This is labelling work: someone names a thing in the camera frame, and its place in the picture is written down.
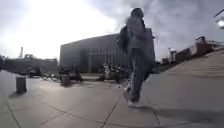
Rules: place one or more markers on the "large curved grey building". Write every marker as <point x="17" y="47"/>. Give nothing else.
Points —
<point x="90" y="53"/>

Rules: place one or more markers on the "person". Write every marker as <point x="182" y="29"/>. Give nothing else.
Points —
<point x="136" y="56"/>

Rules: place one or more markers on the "grey paved plaza ground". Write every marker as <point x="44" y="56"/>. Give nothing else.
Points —
<point x="83" y="106"/>

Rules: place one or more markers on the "low dark building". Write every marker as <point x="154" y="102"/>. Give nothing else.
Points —
<point x="30" y="65"/>

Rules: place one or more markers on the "buildings behind steps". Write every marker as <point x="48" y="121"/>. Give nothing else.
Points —
<point x="196" y="50"/>

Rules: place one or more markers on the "grey stone steps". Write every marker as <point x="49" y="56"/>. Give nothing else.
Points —
<point x="200" y="66"/>

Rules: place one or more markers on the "distant tower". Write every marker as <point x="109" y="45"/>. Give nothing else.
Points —
<point x="21" y="52"/>

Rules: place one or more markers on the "street lamp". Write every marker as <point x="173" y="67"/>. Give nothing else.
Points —
<point x="220" y="22"/>

